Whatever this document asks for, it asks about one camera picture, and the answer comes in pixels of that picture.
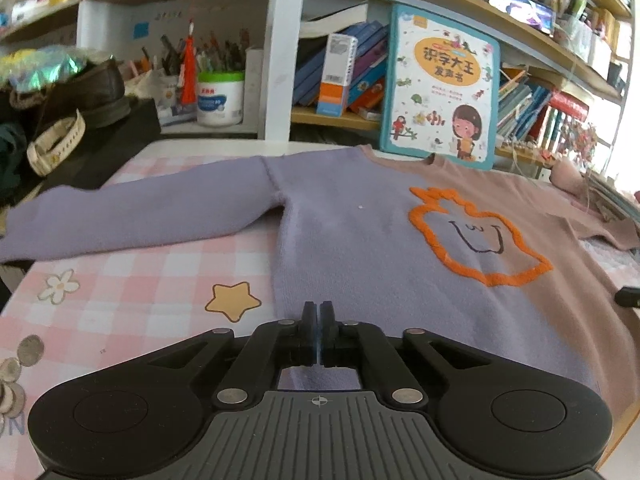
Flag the usmile white orange box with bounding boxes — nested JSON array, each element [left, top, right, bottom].
[[316, 34, 358, 117]]

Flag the pink checkered table mat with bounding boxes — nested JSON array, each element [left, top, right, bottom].
[[0, 152, 640, 480]]

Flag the white wooden bookshelf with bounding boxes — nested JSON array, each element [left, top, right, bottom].
[[0, 0, 637, 172]]

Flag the white green pen cup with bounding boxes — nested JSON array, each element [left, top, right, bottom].
[[196, 72, 245, 127]]

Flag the purple and pink sweater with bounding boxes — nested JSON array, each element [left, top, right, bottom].
[[1, 148, 639, 418]]

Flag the children's sound book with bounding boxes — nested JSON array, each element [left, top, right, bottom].
[[380, 3, 500, 170]]

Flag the smartphone on shelf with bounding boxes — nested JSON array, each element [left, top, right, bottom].
[[487, 0, 555, 36]]

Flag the pink plush item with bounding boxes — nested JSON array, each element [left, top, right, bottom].
[[549, 158, 588, 196]]

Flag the red thick dictionary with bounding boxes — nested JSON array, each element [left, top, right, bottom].
[[549, 91, 589, 122]]

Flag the red tassel ornament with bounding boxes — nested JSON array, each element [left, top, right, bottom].
[[181, 21, 198, 106]]

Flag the cream woven strap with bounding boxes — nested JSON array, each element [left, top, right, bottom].
[[26, 109, 87, 177]]

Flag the stack of books right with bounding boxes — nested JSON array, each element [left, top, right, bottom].
[[582, 170, 640, 226]]

